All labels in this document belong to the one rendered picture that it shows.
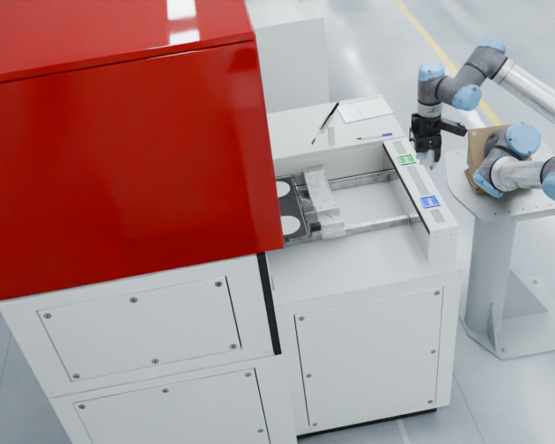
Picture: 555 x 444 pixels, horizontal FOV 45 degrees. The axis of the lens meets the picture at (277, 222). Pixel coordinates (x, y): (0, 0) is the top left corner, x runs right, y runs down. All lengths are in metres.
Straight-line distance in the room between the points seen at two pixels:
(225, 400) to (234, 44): 1.16
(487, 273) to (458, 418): 0.60
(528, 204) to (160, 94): 1.51
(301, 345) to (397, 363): 0.39
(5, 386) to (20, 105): 2.08
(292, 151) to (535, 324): 1.39
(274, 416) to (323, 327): 0.33
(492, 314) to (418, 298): 0.79
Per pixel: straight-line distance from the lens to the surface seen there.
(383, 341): 2.38
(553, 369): 3.08
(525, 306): 3.19
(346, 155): 2.57
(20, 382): 3.35
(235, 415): 2.20
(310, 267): 2.25
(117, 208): 1.60
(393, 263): 2.25
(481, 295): 2.96
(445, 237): 2.20
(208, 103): 1.45
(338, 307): 2.20
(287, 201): 2.41
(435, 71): 1.97
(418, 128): 2.09
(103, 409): 2.14
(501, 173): 2.26
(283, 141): 2.62
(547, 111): 2.01
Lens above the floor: 2.36
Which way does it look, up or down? 39 degrees down
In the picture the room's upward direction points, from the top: 8 degrees counter-clockwise
